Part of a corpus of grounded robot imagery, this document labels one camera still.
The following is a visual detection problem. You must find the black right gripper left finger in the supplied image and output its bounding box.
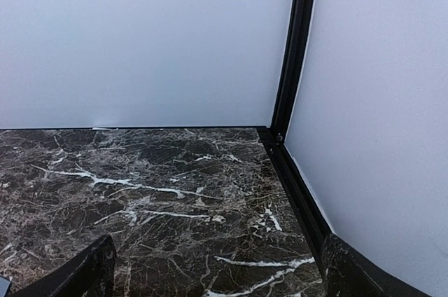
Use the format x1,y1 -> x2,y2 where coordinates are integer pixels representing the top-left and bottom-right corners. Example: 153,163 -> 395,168
12,235 -> 117,297

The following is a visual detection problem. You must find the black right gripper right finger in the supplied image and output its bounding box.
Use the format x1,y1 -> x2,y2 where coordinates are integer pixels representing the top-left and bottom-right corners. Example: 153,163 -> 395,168
321,234 -> 426,297

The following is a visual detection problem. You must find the black right side base rail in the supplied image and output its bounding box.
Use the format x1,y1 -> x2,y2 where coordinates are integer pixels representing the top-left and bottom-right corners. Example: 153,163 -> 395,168
257,127 -> 330,265

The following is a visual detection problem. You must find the black right frame post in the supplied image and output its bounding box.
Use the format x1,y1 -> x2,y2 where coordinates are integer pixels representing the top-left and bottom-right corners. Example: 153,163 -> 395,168
269,0 -> 314,144

